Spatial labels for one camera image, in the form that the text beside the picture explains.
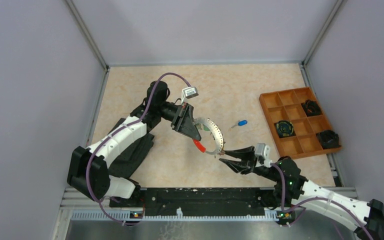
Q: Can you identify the black rolled item top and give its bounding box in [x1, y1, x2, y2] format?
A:
[301, 99, 322, 117]

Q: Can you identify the black folded cloth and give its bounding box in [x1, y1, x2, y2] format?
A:
[108, 133, 155, 179]

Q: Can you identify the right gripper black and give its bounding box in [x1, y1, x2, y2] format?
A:
[219, 146, 280, 182]

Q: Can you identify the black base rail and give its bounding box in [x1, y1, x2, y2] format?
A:
[109, 187, 281, 217]

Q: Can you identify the black rolled item bottom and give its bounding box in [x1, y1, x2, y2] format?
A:
[316, 129, 341, 150]

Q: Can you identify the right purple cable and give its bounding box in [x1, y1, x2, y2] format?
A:
[269, 162, 375, 240]

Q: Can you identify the black rolled item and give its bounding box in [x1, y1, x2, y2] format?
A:
[316, 129, 341, 150]
[301, 99, 322, 117]

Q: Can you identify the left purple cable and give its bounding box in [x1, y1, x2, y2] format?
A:
[85, 72, 193, 228]

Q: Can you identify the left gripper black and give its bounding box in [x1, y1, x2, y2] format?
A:
[158, 101, 201, 141]

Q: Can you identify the keyring with coloured keys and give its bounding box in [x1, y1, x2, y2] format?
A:
[193, 117, 225, 155]

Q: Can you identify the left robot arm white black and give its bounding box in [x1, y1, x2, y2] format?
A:
[67, 81, 202, 207]

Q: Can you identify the dark patterned rolled item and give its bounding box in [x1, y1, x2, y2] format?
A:
[274, 120, 296, 139]

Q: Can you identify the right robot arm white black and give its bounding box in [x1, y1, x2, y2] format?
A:
[219, 143, 384, 240]

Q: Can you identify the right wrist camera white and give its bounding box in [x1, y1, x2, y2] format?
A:
[254, 143, 273, 168]

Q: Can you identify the purple cable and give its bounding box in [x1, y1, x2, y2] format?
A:
[269, 162, 375, 240]
[85, 72, 193, 228]

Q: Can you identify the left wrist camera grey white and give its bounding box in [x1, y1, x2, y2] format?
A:
[180, 86, 199, 105]

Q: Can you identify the blue tagged key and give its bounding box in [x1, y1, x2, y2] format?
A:
[231, 120, 248, 129]

